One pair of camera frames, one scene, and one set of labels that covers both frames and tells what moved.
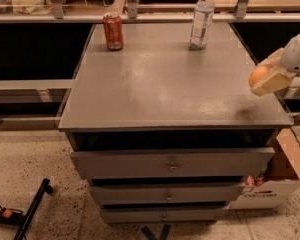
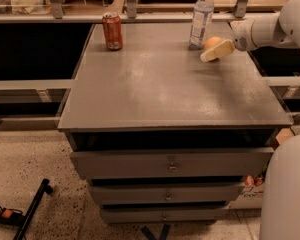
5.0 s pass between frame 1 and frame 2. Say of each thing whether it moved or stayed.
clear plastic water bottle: stayed
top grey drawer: stayed
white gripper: moved
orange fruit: moved
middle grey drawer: stayed
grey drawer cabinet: stayed
